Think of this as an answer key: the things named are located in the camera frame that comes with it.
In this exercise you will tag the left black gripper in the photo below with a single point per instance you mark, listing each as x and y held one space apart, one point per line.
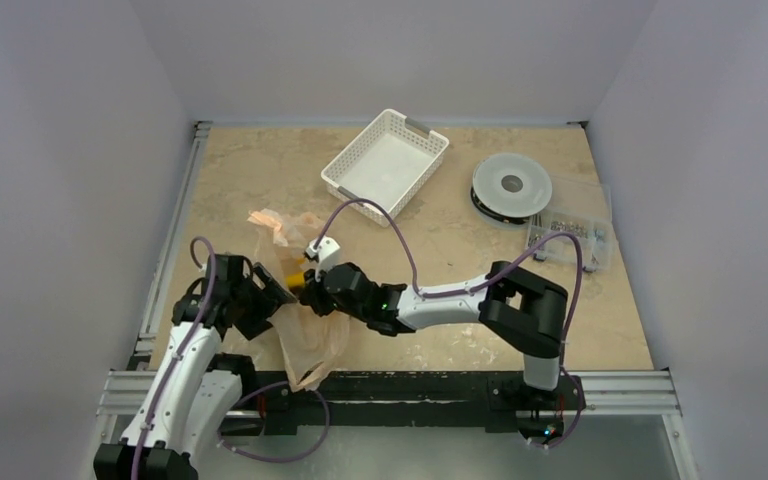
258 322

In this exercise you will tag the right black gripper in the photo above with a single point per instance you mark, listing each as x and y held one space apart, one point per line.
316 291

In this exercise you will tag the orange plastic bag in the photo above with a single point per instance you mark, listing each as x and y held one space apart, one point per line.
311 345

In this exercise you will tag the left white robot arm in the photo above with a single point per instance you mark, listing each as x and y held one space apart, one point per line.
196 384

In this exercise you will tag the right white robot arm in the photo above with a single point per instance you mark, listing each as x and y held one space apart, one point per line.
525 310

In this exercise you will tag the yellow fake banana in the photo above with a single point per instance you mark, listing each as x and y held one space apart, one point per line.
296 281

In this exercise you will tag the white plastic basket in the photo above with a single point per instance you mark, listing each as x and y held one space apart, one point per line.
387 162

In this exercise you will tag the filament spool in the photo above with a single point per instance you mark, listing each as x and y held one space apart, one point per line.
509 189

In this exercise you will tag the clear screw organizer box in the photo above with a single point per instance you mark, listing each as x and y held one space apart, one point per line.
580 209

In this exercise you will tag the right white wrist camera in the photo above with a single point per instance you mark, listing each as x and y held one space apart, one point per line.
324 252

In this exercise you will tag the aluminium frame rail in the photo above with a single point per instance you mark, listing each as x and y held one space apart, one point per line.
619 380

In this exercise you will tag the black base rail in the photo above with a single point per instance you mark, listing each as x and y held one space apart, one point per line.
493 401

